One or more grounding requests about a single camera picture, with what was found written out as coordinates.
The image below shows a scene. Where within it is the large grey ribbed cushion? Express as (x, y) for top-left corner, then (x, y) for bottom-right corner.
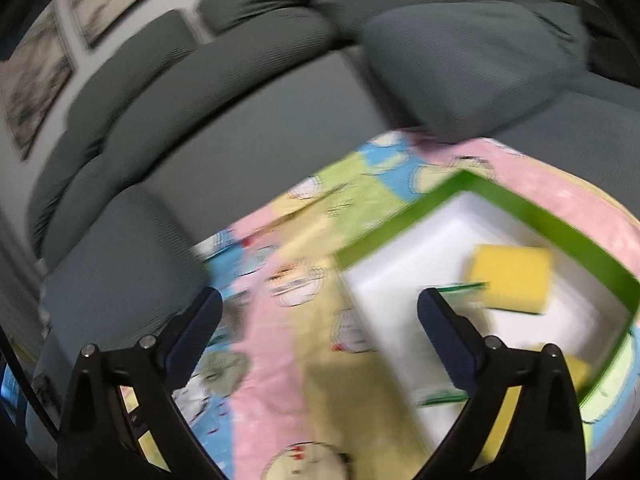
(360, 2), (591, 143)

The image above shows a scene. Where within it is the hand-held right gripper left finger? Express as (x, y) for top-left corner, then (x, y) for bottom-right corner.
(56, 287), (224, 480)

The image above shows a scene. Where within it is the green and yellow scouring sponge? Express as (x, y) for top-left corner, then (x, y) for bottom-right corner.
(465, 244), (553, 316)

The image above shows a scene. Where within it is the grey sofa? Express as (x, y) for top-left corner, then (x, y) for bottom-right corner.
(22, 0), (640, 441)

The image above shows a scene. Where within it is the green cardboard box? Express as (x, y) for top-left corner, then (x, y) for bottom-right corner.
(334, 169), (640, 453)

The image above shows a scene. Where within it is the printed cartoon blanket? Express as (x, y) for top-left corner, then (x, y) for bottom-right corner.
(172, 130), (640, 480)

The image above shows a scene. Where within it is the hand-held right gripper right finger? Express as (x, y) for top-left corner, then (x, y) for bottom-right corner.
(417, 287), (587, 480)

